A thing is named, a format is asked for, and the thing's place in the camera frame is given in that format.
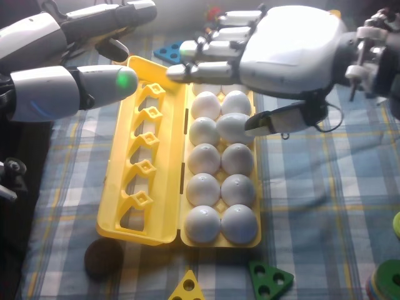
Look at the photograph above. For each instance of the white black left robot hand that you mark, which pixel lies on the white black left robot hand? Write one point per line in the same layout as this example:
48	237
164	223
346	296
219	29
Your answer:
47	93

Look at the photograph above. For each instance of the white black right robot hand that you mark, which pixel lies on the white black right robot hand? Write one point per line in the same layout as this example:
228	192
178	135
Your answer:
290	50

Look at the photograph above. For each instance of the white toy egg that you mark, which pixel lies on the white toy egg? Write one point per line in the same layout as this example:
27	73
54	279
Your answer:
206	106
206	89
238	190
203	132
203	225
234	88
236	103
239	224
204	159
237	160
232	128
203	189

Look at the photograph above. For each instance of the yellow egg carton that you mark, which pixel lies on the yellow egg carton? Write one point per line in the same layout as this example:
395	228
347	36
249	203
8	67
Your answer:
168	140

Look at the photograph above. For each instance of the yellow cream toy cupcake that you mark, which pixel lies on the yellow cream toy cupcake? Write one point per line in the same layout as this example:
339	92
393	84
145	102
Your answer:
335	14

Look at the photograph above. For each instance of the strawberry toy cupcake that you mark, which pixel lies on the strawberry toy cupcake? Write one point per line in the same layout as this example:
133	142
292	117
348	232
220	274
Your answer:
213	12

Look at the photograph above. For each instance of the blue triangle block with holes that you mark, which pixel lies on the blue triangle block with holes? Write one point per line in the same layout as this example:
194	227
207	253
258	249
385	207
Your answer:
158	52

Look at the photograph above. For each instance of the blue yellow plaid tablecloth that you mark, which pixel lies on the blue yellow plaid tablecloth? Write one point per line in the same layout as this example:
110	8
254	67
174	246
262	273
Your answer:
312	187

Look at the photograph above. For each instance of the dark brown round cookie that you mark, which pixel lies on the dark brown round cookie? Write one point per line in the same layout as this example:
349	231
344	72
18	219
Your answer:
103	257

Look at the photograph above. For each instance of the green triangle block with holes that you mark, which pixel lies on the green triangle block with holes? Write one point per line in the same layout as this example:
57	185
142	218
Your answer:
270	282

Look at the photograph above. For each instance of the yellow triangle block with holes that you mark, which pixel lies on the yellow triangle block with holes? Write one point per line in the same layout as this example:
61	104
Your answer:
189	293

